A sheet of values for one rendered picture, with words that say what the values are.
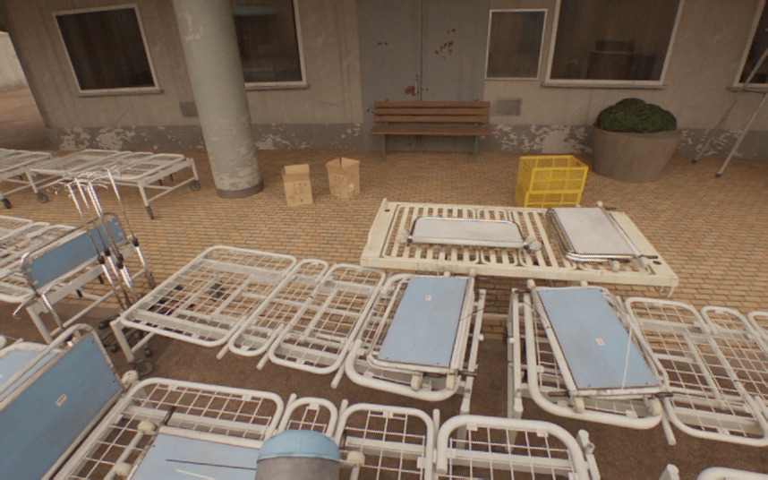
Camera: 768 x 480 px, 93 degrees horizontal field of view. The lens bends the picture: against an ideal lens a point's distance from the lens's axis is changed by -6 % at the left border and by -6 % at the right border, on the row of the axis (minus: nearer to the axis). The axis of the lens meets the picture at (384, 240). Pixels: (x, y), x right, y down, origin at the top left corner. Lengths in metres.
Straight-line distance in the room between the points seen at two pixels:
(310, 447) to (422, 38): 6.12
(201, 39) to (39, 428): 3.98
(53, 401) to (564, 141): 6.63
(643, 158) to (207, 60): 5.34
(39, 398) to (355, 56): 5.80
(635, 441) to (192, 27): 5.11
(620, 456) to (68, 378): 2.51
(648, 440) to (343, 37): 6.02
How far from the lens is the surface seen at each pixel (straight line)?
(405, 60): 6.45
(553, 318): 2.20
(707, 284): 4.07
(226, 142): 5.09
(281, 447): 0.60
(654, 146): 5.87
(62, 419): 1.99
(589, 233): 2.86
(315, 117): 6.91
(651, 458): 2.52
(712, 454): 2.71
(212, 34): 4.96
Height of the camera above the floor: 1.89
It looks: 29 degrees down
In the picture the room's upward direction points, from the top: 2 degrees counter-clockwise
